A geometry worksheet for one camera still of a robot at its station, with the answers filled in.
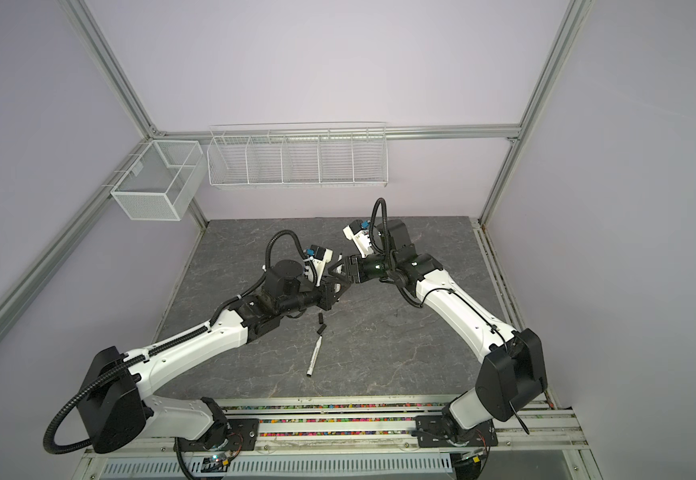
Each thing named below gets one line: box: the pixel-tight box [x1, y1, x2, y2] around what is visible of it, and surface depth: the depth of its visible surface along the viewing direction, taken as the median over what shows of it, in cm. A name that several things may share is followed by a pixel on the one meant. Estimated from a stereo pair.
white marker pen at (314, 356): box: [306, 336, 323, 377], surface depth 88 cm
